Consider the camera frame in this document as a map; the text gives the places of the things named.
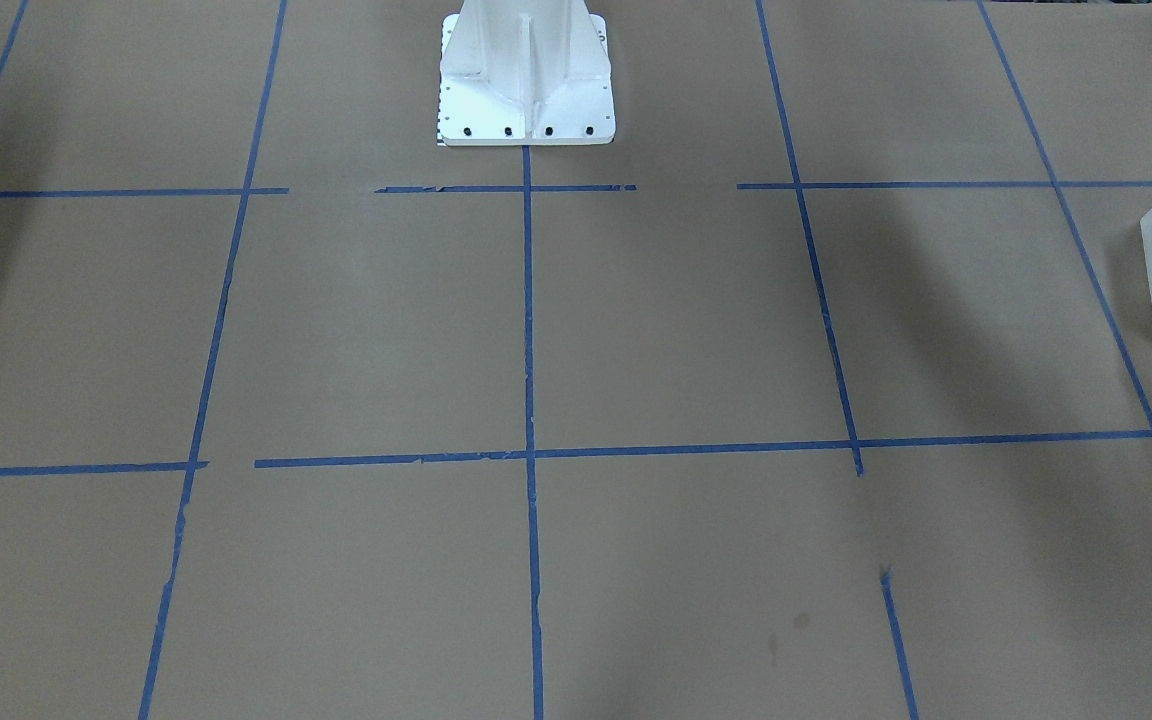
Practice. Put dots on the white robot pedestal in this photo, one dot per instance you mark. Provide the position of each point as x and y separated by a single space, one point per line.
525 73

